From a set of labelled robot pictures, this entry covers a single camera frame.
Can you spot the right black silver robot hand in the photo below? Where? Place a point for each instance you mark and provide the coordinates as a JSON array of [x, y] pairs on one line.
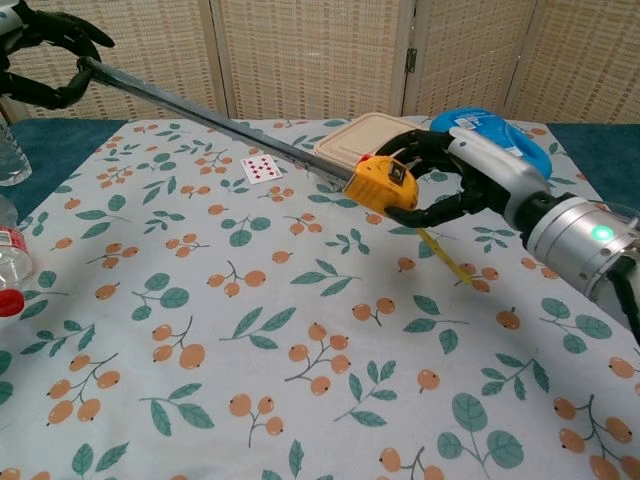
[[500, 167]]

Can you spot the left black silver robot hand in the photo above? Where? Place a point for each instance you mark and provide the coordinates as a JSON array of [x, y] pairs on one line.
[[55, 27]]

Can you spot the yellow tape measure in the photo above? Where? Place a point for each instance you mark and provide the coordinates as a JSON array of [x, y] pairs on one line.
[[380, 184]]

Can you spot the blue pump detergent bottle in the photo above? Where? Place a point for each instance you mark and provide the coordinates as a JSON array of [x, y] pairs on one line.
[[475, 119]]

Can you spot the teal table cover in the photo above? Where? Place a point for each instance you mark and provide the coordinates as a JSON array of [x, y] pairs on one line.
[[55, 150]]

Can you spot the metal screen hinge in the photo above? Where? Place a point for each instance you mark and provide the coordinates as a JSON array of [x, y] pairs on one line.
[[411, 60]]

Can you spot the clear bottle white cap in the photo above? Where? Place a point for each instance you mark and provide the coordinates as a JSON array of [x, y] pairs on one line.
[[11, 160]]

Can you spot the beige lidded lunch box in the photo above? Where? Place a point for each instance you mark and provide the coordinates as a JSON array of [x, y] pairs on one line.
[[345, 142]]

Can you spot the woven folding screen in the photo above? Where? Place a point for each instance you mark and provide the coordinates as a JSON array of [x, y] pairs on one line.
[[310, 55]]

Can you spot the crushed bottle red cap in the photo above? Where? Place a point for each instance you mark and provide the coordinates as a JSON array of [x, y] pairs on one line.
[[12, 260]]

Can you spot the red diamonds playing card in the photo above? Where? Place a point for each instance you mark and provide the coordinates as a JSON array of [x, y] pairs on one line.
[[261, 168]]

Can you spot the floral tablecloth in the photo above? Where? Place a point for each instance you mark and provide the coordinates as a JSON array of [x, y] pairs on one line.
[[250, 350]]

